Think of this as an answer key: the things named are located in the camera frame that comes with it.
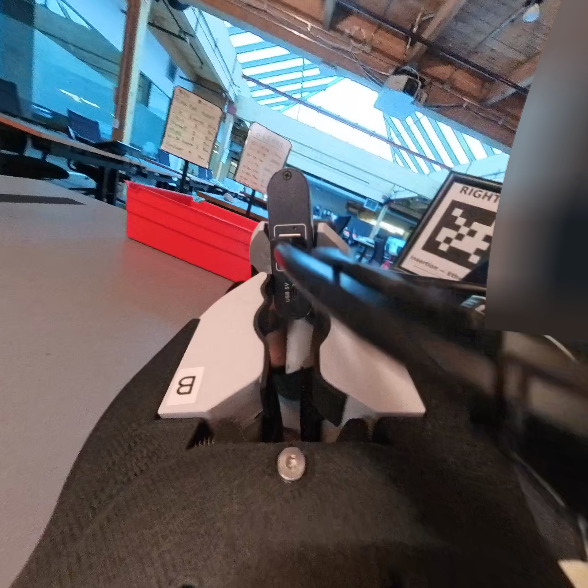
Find white fiducial marker card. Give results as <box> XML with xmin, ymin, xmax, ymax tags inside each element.
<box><xmin>394</xmin><ymin>171</ymin><xmax>503</xmax><ymax>282</ymax></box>

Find white ceiling projector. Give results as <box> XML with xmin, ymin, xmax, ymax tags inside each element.
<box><xmin>373</xmin><ymin>68</ymin><xmax>429</xmax><ymax>121</ymax></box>

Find black office chair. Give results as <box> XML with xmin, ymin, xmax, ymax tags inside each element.
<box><xmin>66</xmin><ymin>109</ymin><xmax>106</xmax><ymax>145</ymax></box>

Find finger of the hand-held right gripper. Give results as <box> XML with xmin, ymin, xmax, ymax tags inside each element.
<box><xmin>315</xmin><ymin>221</ymin><xmax>353</xmax><ymax>263</ymax></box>
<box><xmin>249</xmin><ymin>220</ymin><xmax>273</xmax><ymax>276</ymax></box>

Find red plastic bin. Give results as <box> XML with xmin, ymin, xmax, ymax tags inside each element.
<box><xmin>125</xmin><ymin>180</ymin><xmax>260</xmax><ymax>282</ymax></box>

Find black ethernet cable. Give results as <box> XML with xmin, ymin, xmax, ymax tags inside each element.
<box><xmin>275</xmin><ymin>243</ymin><xmax>588</xmax><ymax>520</ymax></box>

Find wooden office desk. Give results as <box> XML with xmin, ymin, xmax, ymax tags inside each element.
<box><xmin>0</xmin><ymin>112</ymin><xmax>184</xmax><ymax>203</ymax></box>

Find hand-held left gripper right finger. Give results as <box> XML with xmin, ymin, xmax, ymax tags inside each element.
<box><xmin>317</xmin><ymin>316</ymin><xmax>426</xmax><ymax>419</ymax></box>

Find black ethernet switch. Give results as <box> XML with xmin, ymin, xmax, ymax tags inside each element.
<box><xmin>266</xmin><ymin>168</ymin><xmax>317</xmax><ymax>321</ymax></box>

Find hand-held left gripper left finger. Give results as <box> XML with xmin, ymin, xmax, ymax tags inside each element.
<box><xmin>157</xmin><ymin>272</ymin><xmax>269</xmax><ymax>421</ymax></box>

